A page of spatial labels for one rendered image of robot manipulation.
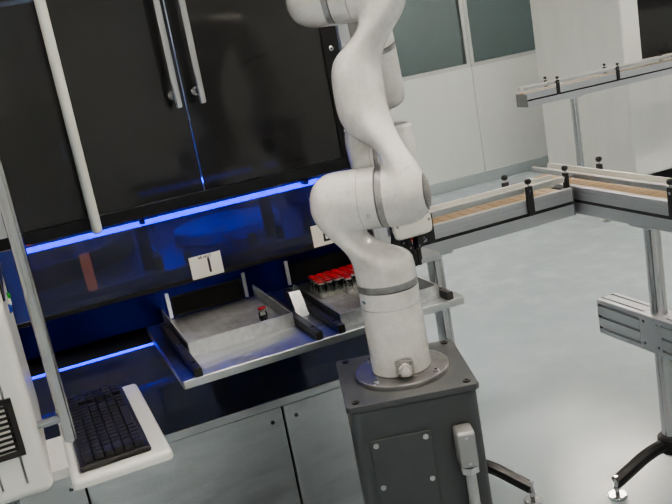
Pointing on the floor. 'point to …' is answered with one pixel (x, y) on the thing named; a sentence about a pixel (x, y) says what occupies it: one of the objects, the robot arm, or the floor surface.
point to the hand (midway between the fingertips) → (414, 256)
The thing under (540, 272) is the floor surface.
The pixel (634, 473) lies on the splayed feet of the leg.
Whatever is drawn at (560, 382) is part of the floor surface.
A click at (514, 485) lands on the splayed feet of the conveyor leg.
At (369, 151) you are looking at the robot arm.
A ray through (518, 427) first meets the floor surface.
